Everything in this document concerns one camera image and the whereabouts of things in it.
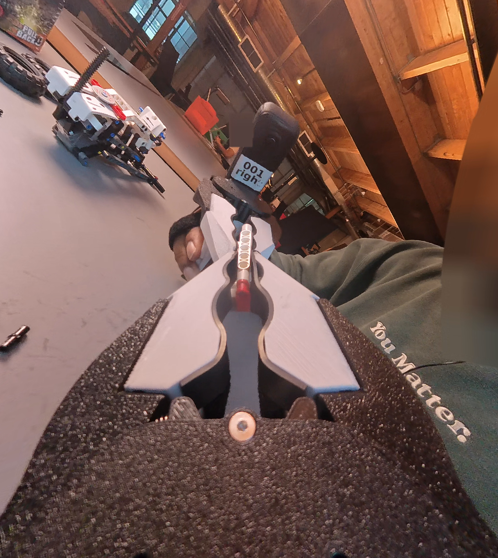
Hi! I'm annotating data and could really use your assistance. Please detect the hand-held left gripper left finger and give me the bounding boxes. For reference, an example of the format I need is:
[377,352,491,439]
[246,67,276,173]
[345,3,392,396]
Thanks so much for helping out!
[125,249,237,396]

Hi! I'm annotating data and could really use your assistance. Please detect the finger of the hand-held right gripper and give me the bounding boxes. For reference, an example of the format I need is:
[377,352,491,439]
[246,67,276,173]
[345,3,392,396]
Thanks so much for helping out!
[196,194,237,271]
[251,216,276,262]

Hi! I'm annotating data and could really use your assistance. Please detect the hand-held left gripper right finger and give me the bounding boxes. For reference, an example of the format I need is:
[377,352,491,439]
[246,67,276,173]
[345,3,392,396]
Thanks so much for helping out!
[251,251,360,397]

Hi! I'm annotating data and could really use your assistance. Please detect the white black toy truck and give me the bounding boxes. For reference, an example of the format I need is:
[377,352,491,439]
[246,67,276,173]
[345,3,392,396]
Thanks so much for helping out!
[45,46,167,193]

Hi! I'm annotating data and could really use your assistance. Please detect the person's right forearm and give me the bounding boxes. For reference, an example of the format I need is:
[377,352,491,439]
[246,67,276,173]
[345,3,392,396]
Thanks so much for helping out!
[271,237,443,314]

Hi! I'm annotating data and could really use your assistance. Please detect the person's right hand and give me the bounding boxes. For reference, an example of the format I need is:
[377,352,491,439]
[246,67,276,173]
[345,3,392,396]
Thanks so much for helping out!
[174,228,208,280]

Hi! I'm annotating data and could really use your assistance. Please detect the black partition panels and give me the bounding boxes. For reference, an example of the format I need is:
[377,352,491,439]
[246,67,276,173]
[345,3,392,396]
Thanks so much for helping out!
[275,205,350,253]

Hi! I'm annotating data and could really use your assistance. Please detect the window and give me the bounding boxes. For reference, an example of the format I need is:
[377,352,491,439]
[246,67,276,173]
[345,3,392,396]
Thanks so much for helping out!
[128,0,198,54]

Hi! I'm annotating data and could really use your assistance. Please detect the black toy tyre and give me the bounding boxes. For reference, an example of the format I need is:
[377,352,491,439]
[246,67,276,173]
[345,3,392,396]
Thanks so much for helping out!
[0,40,47,99]
[21,53,53,88]

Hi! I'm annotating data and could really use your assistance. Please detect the printed toy truck box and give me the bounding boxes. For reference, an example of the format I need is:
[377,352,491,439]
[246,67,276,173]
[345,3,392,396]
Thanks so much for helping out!
[0,0,65,54]

